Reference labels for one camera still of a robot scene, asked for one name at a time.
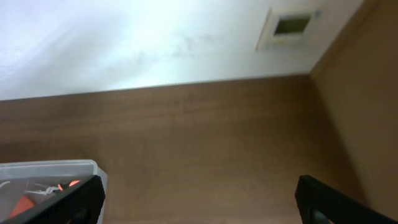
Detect white wall panel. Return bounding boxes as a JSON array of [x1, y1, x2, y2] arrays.
[[256, 7, 322, 52]]

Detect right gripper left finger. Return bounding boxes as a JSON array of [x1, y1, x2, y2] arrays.
[[2, 175, 106, 224]]

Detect clear plastic container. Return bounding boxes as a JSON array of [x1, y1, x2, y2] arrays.
[[1, 159, 108, 222]]

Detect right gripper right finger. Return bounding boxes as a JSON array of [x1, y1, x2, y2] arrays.
[[295, 175, 397, 224]]

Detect small red cutting pliers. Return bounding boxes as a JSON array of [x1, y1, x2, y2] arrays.
[[25, 180, 80, 195]]

